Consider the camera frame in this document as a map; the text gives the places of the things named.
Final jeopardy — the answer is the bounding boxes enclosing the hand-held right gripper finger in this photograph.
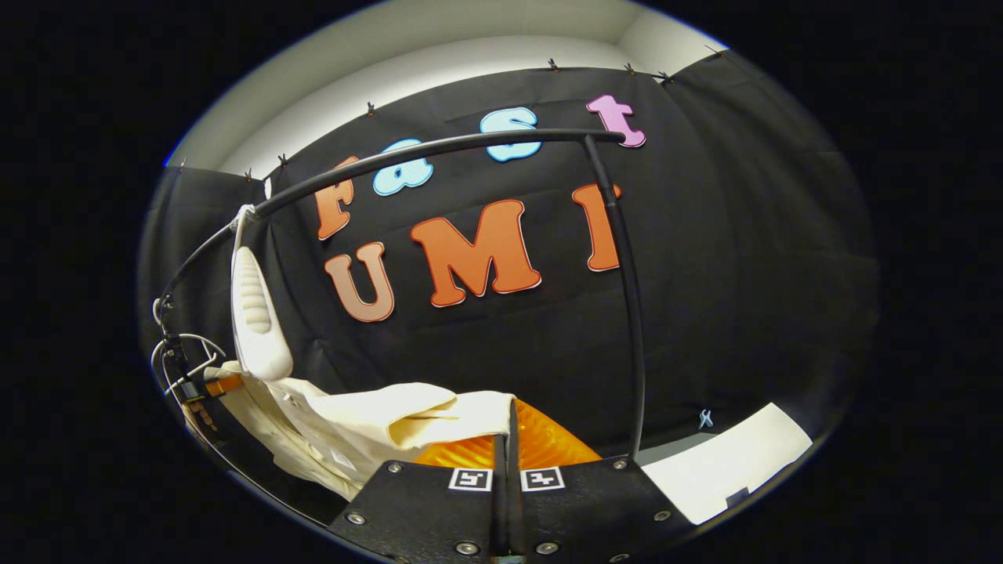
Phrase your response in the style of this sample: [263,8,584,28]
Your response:
[508,398,698,561]
[325,435,510,561]

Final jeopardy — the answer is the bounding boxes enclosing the cream collared shirt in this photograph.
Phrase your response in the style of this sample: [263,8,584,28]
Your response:
[205,360,518,502]

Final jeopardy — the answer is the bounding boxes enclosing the black clothes rack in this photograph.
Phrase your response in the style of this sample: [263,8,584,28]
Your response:
[157,128,647,463]

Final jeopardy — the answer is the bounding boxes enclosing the white paper sheet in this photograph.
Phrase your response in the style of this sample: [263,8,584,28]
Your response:
[639,402,814,526]

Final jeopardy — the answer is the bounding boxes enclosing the black backdrop cloth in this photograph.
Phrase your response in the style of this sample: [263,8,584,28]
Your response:
[137,51,878,486]

